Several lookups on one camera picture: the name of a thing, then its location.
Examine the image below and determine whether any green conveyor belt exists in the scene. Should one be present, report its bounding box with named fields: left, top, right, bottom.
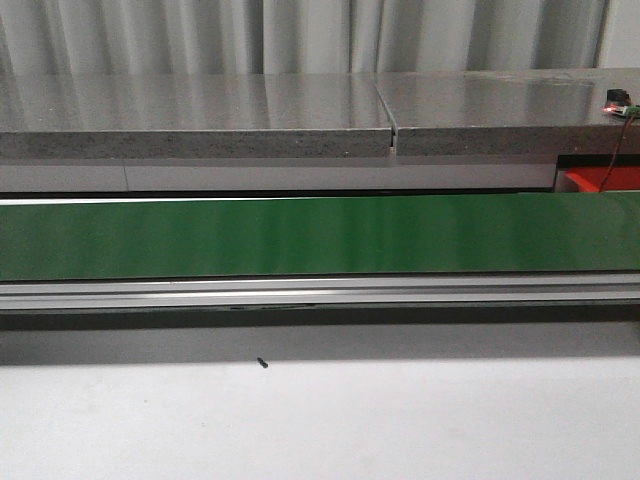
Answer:
left=1, top=192, right=639, bottom=282

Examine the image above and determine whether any grey pleated curtain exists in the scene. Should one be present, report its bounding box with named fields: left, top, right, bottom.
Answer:
left=0, top=0, right=640, bottom=76

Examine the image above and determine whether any grey stone countertop slab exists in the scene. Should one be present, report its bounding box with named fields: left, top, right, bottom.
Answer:
left=375, top=68, right=639, bottom=156
left=1, top=74, right=392, bottom=159

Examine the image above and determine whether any grey stone countertop slab left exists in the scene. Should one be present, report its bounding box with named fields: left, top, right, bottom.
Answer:
left=1, top=74, right=392, bottom=159

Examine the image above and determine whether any red plastic bin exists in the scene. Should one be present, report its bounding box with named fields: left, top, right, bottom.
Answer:
left=566, top=166, right=640, bottom=193

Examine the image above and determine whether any aluminium conveyor side rail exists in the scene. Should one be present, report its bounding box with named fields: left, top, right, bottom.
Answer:
left=1, top=273, right=639, bottom=312

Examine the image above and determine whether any grey stone countertop slab right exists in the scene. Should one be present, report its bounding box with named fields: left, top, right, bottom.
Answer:
left=375, top=68, right=639, bottom=156

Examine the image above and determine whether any small sensor circuit board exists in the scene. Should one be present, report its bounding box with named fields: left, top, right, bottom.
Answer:
left=603, top=88, right=639, bottom=118

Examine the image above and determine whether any thin red orange wire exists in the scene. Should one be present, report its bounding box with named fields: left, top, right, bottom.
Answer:
left=599, top=113, right=635, bottom=192

